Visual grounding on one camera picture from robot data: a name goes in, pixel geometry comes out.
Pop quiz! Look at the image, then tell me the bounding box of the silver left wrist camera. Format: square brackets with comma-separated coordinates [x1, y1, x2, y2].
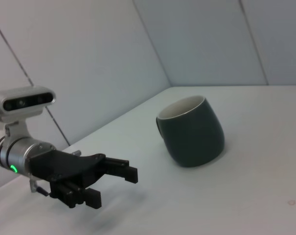
[0, 85, 57, 116]

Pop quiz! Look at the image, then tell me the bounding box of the silver camera mount bracket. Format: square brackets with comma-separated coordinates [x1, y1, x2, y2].
[0, 110, 44, 145]

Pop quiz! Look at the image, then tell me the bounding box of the left gripper cable plug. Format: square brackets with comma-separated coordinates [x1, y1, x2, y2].
[29, 178, 50, 197]

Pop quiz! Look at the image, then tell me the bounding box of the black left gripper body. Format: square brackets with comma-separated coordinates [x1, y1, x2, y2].
[27, 150, 107, 188]

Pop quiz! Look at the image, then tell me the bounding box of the dark grey ceramic cup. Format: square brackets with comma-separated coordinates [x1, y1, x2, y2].
[155, 95, 226, 168]

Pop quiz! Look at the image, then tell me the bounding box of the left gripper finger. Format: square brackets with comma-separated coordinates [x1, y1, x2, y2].
[49, 180, 103, 210]
[98, 158, 139, 184]

